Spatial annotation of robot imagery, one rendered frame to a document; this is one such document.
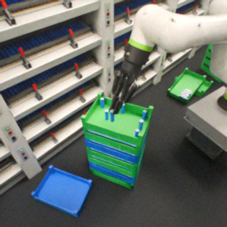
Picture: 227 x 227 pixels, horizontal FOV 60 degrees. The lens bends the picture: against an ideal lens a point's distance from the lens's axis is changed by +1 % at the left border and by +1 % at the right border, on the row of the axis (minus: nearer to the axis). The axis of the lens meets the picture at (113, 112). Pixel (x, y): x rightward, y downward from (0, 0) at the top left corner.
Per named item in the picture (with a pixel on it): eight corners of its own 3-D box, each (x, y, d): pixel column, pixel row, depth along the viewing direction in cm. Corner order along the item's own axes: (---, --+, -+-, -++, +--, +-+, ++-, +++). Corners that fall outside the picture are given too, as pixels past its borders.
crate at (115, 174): (143, 157, 131) (144, 150, 125) (134, 184, 118) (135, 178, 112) (102, 143, 138) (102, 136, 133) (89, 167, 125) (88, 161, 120)
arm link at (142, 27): (157, 6, 72) (135, -4, 65) (182, 14, 63) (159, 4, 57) (142, 44, 78) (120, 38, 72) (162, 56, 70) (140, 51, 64)
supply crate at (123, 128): (151, 117, 102) (153, 106, 96) (140, 147, 89) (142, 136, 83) (99, 102, 110) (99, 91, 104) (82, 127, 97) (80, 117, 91)
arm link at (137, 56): (121, 39, 70) (139, 49, 65) (141, 44, 78) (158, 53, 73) (116, 55, 73) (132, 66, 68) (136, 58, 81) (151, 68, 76)
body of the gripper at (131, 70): (147, 67, 74) (138, 87, 79) (133, 58, 79) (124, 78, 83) (135, 65, 69) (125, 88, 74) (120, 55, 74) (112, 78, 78)
